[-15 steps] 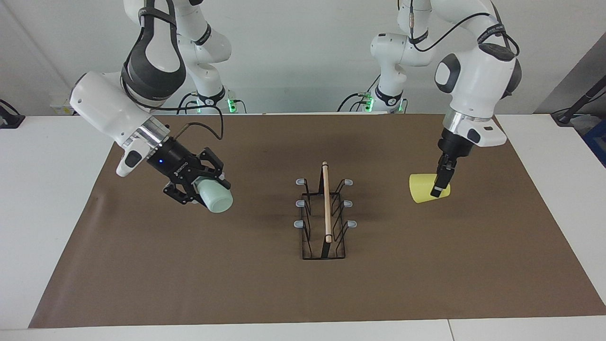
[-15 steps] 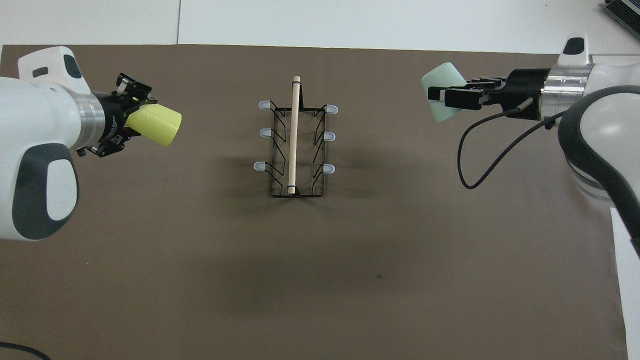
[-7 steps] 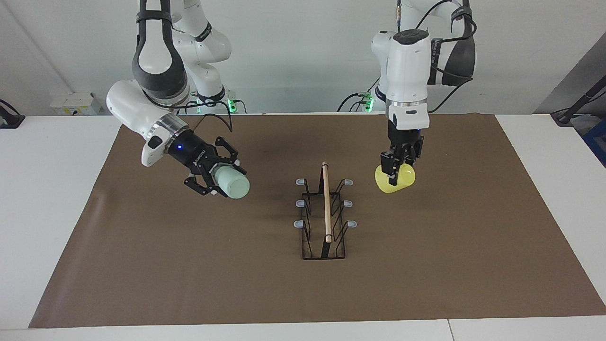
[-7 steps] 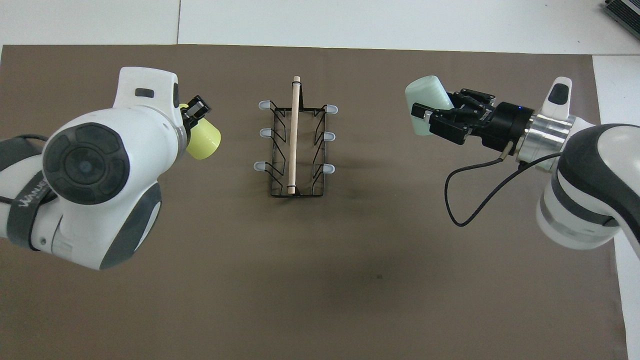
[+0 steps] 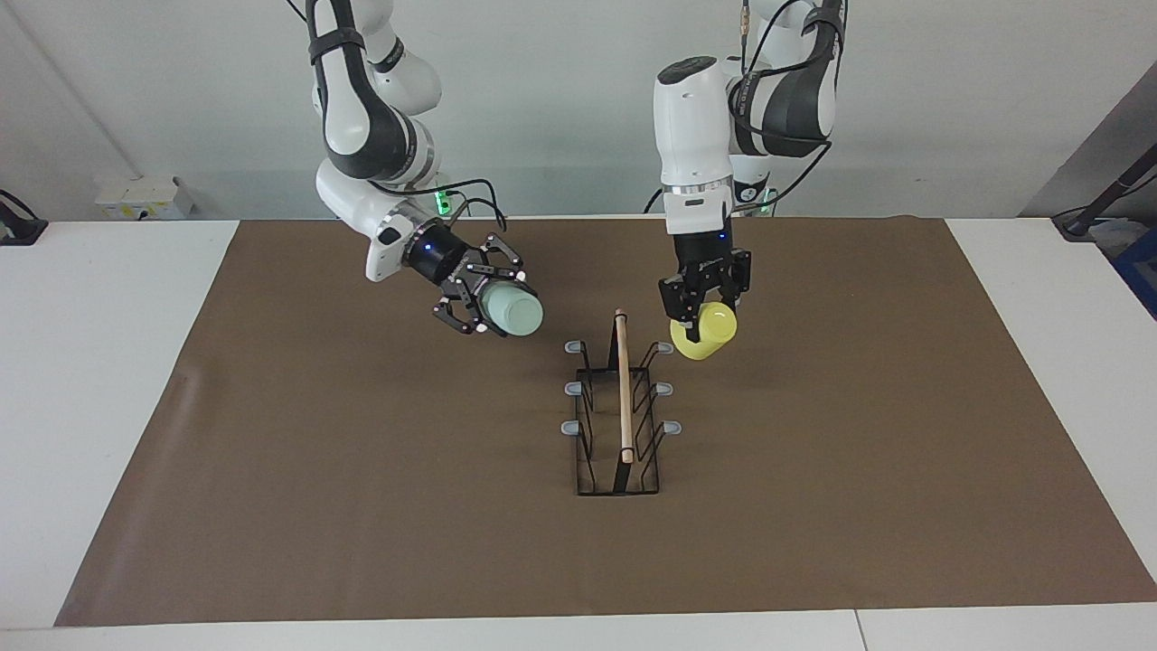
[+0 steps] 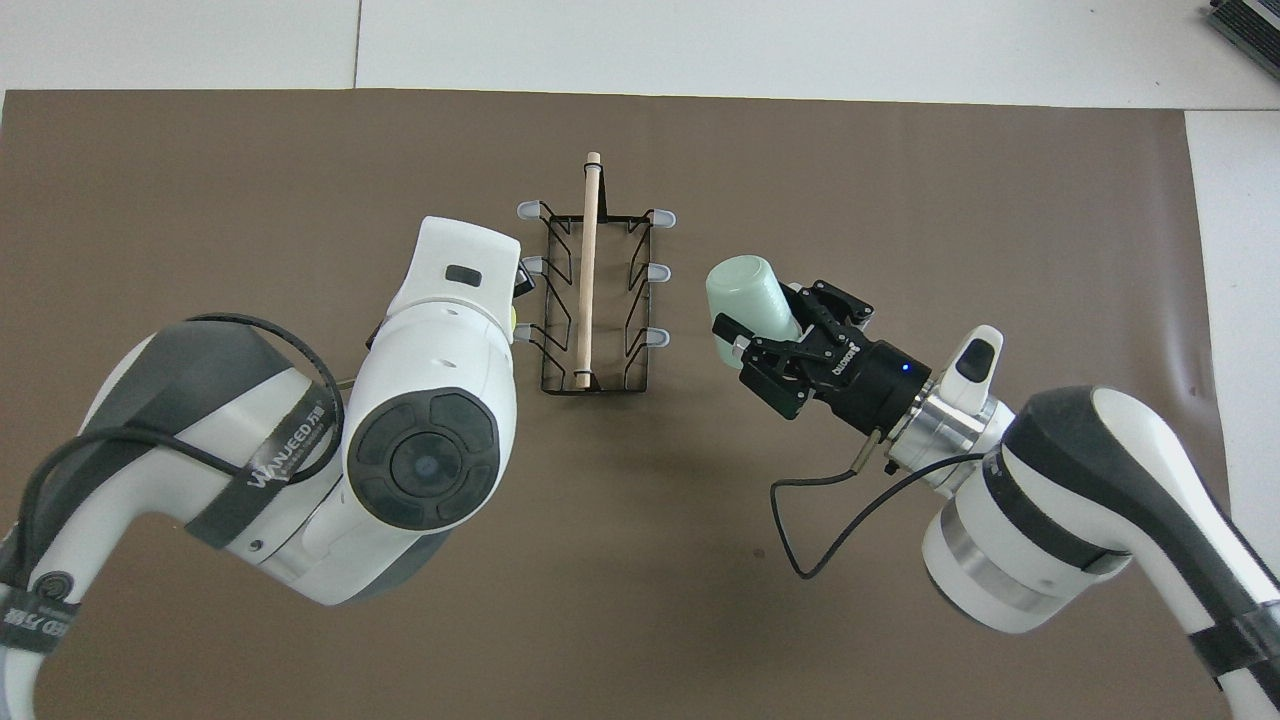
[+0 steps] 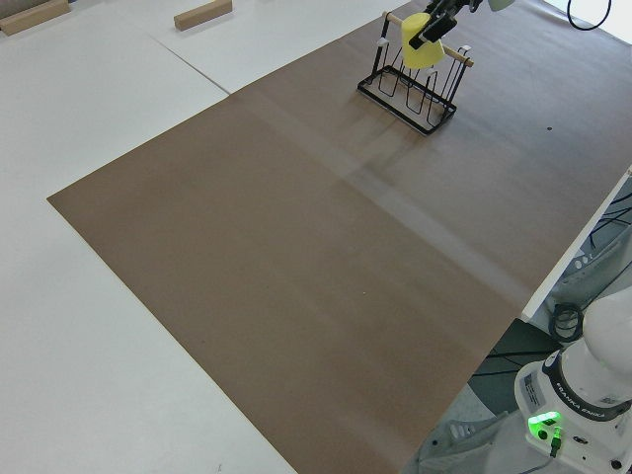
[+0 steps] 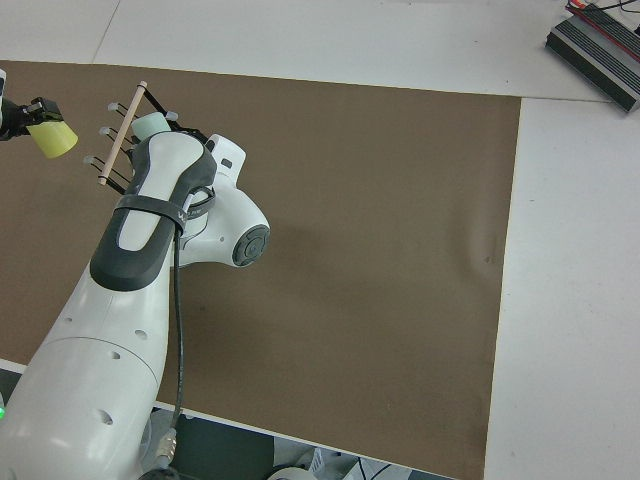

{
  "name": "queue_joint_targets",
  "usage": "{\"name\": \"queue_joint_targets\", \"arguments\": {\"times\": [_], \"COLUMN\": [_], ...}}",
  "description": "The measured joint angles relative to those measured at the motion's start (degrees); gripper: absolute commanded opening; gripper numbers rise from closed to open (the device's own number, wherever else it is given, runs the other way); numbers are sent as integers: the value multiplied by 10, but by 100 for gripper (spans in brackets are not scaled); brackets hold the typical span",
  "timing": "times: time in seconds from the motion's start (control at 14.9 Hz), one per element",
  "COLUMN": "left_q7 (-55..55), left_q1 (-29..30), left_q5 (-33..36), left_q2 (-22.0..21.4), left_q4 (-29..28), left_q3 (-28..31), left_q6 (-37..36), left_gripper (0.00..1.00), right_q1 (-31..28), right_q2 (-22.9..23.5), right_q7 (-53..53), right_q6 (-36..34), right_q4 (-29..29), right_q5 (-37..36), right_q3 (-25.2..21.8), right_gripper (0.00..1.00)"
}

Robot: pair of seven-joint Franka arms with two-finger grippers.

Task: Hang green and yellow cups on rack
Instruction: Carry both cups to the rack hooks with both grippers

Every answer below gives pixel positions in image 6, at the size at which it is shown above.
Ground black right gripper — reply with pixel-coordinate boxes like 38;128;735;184
711;279;937;437

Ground pale green cup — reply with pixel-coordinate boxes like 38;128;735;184
705;255;807;372

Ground brown table mat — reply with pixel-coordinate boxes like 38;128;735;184
0;88;1233;720

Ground grey ribbed device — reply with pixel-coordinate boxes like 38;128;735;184
1205;0;1280;81

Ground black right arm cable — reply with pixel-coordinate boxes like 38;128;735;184
769;428;993;581

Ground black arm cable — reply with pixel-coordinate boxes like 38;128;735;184
769;428;993;581
14;313;347;601

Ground black wire rack wooden handle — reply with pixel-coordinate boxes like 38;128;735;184
516;151;678;397

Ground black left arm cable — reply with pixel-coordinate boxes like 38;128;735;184
14;313;347;601

